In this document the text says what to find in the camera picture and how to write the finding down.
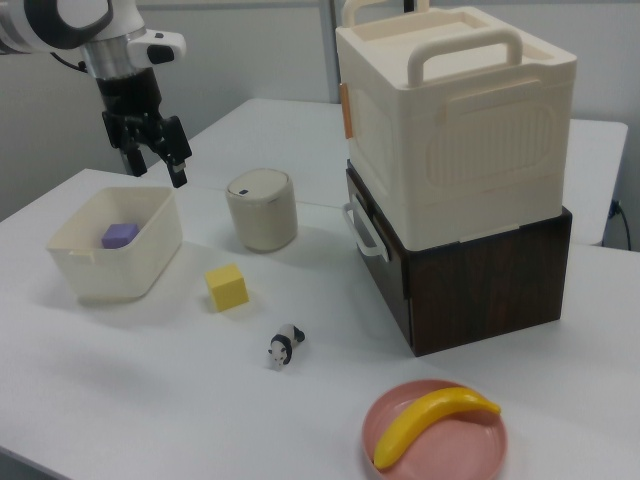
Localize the panda figurine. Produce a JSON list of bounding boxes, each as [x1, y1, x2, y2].
[[269, 323, 306, 372]]

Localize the dark wood drawer cabinet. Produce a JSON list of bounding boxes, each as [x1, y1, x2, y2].
[[344, 159, 573, 358]]

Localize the yellow foam cube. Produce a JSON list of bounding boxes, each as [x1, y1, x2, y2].
[[204, 263, 250, 313]]

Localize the purple foam cube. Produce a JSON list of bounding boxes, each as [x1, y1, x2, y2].
[[101, 222, 139, 250]]

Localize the black wall power cable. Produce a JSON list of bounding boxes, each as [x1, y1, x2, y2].
[[607, 199, 632, 246]]

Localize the pink plate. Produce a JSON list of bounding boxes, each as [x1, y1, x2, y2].
[[361, 379, 509, 480]]

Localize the beige mini trash can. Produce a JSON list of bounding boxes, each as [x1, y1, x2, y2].
[[224, 168, 300, 253]]

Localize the copper box door handle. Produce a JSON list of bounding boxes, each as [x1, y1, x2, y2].
[[339, 82, 354, 140]]

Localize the yellow toy banana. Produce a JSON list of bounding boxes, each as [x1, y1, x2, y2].
[[373, 385, 502, 470]]

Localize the dark drawer with white handle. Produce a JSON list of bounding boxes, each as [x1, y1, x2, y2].
[[341, 167, 414, 301]]

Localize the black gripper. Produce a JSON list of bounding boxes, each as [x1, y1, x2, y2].
[[96, 68, 192, 189]]

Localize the white plastic bin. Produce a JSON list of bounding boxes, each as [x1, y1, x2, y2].
[[45, 186, 184, 305]]

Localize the black robot wrist cable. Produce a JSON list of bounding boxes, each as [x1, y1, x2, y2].
[[49, 52, 95, 75]]

